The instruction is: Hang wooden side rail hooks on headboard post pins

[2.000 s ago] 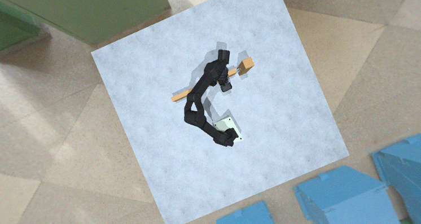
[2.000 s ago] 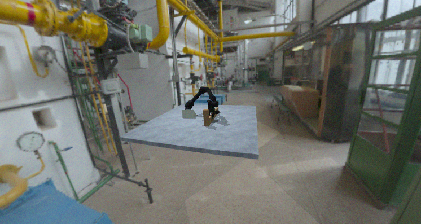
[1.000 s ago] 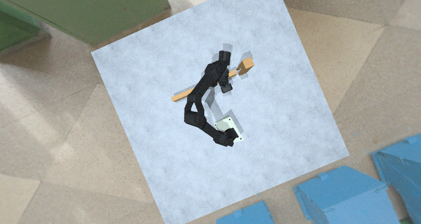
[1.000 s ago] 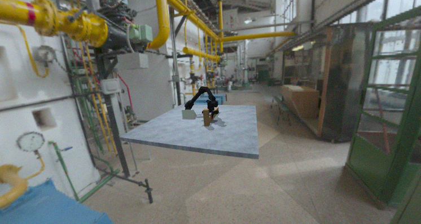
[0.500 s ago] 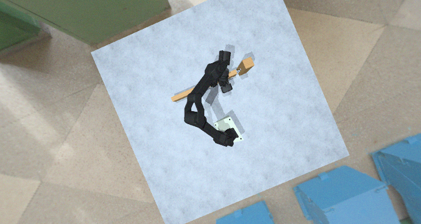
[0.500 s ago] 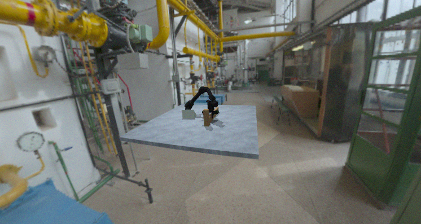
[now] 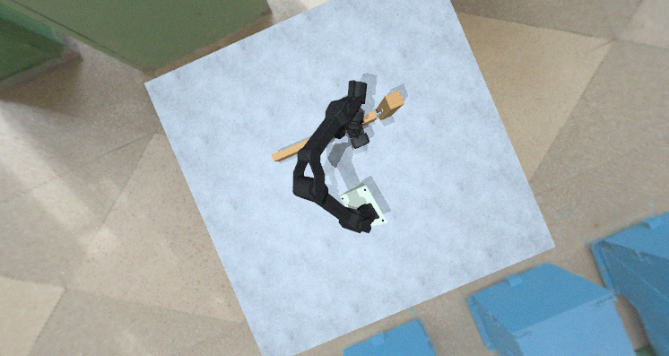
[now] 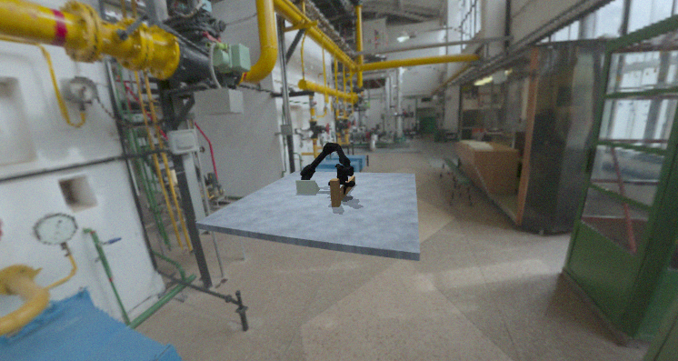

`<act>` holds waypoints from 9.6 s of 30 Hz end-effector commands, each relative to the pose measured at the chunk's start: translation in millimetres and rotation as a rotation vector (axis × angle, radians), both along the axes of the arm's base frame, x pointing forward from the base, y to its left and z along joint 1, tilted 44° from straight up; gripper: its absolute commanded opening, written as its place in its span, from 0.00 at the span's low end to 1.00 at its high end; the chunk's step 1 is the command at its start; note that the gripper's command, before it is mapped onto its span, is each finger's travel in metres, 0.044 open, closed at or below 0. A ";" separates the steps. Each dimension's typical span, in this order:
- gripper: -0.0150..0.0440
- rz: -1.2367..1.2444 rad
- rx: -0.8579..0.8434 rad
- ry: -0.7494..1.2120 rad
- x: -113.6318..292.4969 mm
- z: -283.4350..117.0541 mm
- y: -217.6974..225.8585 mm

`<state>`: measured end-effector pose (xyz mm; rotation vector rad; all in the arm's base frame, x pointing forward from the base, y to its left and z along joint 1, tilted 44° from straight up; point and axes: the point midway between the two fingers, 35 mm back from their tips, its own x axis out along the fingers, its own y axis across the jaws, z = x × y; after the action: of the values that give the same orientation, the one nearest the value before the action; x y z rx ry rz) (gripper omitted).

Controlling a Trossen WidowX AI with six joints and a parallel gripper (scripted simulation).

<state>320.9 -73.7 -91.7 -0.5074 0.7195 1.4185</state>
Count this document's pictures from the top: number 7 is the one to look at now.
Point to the brown wooden rail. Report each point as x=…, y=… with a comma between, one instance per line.
x=293, y=150

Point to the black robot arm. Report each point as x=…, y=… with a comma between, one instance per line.
x=338, y=114

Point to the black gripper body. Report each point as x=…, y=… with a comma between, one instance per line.
x=359, y=140

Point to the brown wooden post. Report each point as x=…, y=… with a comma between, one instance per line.
x=390, y=104

